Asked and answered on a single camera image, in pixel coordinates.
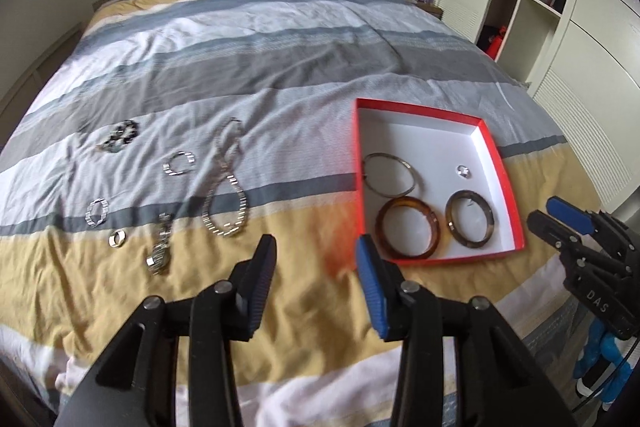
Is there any thin silver bangle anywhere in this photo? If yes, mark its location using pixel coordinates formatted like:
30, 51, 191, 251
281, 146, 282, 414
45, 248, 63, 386
362, 152, 419, 198

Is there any striped duvet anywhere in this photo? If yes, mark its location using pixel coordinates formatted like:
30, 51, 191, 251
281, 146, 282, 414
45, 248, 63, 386
0, 0, 603, 427

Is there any white wardrobe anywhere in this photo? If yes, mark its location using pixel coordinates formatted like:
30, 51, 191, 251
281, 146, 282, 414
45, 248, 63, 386
419, 0, 640, 212

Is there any small silver link bracelet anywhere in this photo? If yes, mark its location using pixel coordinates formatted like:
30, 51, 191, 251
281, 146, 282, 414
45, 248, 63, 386
85, 198, 110, 227

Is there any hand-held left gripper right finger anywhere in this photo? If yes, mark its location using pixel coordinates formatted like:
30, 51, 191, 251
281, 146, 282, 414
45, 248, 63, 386
354, 235, 581, 427

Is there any low white wall cabinet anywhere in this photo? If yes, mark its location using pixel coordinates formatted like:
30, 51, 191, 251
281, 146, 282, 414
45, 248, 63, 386
0, 21, 85, 112

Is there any amber bangle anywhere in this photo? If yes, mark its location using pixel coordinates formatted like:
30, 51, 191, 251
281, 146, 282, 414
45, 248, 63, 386
375, 196, 443, 260

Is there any dark beaded bracelet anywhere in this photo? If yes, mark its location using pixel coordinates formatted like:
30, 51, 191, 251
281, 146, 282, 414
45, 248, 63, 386
97, 119, 140, 154

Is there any red jewelry box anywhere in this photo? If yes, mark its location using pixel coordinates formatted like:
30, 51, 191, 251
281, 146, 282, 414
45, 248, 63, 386
354, 97, 526, 266

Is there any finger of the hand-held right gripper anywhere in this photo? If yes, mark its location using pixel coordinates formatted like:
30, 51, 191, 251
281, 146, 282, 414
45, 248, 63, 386
546, 196, 640, 254
526, 210, 581, 260

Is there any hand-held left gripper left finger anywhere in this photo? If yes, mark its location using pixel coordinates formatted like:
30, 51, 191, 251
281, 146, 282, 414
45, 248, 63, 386
52, 234, 278, 427

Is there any red canister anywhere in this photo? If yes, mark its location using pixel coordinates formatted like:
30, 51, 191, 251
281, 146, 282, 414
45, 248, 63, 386
486, 26, 507, 58

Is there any dark brown bangle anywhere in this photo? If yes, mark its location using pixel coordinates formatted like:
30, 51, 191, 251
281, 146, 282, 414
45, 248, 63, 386
444, 190, 496, 248

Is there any long silver necklace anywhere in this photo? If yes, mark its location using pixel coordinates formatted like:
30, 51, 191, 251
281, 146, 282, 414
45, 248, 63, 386
202, 118, 250, 238

